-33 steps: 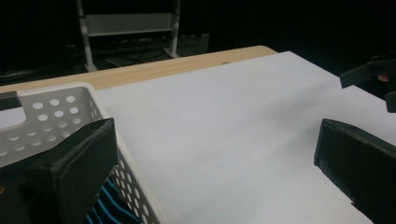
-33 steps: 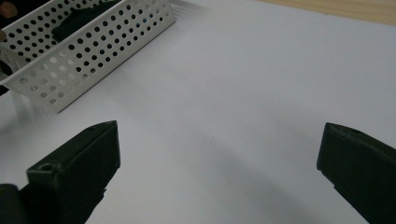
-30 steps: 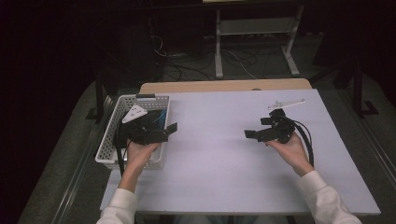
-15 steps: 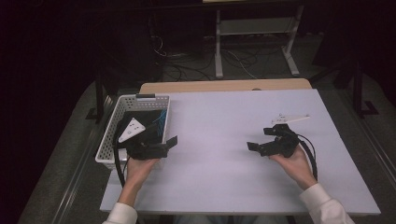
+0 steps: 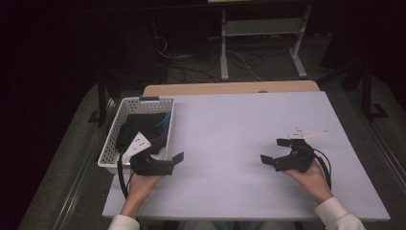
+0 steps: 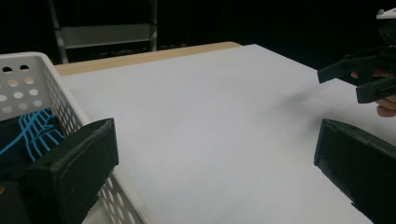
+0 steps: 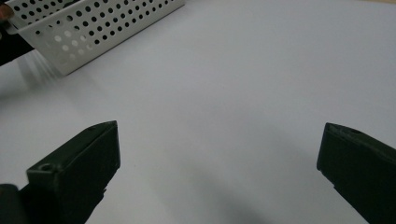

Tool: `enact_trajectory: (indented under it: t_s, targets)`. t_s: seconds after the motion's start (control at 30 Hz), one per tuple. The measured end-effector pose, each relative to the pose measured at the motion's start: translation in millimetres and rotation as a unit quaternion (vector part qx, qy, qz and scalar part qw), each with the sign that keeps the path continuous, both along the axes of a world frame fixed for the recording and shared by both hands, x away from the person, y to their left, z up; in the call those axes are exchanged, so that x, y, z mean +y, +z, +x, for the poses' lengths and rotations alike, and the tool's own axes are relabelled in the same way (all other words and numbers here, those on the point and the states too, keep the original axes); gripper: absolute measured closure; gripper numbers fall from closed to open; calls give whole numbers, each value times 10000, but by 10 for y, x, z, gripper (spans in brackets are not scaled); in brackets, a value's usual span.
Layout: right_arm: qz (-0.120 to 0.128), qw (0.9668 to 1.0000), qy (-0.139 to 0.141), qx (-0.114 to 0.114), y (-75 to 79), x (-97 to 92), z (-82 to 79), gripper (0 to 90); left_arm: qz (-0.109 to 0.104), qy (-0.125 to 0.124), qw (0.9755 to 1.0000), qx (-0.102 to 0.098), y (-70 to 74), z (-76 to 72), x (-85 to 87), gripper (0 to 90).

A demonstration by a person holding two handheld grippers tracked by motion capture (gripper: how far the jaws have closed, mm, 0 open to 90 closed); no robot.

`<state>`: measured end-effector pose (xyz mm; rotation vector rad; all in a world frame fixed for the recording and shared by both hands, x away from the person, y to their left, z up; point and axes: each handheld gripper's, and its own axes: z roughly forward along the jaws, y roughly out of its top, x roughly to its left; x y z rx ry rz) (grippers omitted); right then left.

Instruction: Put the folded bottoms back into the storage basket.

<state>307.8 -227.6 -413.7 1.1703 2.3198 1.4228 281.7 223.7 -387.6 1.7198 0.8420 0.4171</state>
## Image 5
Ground bundle of floor cables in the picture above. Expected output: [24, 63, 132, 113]
[152, 34, 266, 84]

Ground black shorts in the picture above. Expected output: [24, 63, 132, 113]
[115, 111, 172, 155]

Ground person's left hand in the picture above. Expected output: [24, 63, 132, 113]
[123, 172, 165, 213]

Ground white perforated plastic basket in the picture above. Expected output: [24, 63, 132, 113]
[97, 96, 176, 176]

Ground black metal stand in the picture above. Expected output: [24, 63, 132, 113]
[319, 58, 390, 122]
[87, 76, 113, 127]

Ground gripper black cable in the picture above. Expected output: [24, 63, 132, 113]
[116, 152, 136, 200]
[313, 148, 333, 192]

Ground wooden table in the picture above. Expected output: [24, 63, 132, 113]
[142, 80, 321, 97]

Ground white metal stand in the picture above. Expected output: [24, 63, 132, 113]
[219, 4, 313, 81]

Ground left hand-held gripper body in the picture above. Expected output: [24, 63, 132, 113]
[122, 130, 176, 177]

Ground white table board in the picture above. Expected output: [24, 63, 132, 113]
[101, 91, 392, 222]

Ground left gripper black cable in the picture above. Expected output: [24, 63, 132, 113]
[116, 152, 136, 200]

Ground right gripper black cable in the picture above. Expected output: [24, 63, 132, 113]
[313, 148, 333, 192]

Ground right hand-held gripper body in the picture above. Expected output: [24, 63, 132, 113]
[273, 126, 329, 174]

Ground person's right hand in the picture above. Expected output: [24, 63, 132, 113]
[282, 158, 335, 205]

